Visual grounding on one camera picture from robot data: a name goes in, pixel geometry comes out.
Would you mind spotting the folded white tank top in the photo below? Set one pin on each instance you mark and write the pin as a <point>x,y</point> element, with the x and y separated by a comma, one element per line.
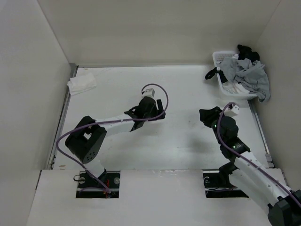
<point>81,84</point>

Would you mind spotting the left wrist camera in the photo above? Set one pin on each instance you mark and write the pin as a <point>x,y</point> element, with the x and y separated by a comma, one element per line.
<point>148,93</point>

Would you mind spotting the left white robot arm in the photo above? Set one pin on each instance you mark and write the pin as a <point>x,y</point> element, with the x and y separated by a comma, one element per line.
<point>88,136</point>

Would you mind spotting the grey tank top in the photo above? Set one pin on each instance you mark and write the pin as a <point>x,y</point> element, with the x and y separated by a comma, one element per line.
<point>253,78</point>

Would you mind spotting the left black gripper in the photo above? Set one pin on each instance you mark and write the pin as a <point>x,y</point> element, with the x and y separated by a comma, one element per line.
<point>156,112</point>

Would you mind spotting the white plastic laundry basket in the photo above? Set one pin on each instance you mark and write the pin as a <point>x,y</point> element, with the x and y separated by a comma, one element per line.
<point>226,61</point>

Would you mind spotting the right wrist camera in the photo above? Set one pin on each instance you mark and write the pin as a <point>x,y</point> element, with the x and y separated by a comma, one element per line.
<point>232,110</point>

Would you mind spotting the black tank top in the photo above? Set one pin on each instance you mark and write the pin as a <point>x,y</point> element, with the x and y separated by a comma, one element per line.
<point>244,52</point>

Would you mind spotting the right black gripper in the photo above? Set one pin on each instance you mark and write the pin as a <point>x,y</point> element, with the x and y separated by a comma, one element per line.
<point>209,115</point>

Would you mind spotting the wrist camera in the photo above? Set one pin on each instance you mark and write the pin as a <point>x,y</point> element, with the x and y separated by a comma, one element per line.
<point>148,93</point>
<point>232,110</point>

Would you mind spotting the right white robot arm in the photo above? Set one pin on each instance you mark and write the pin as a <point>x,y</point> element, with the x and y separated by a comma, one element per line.
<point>244,173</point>

